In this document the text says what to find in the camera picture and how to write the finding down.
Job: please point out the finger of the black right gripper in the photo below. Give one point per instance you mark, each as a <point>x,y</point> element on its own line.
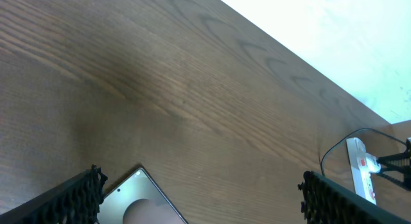
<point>404,184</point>
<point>400,160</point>

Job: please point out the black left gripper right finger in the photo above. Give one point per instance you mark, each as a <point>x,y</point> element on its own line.
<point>325,201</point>

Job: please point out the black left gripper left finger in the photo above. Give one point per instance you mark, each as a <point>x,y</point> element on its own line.
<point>76,200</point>

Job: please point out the white power strip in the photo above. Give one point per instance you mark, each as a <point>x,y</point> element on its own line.
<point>363,165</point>

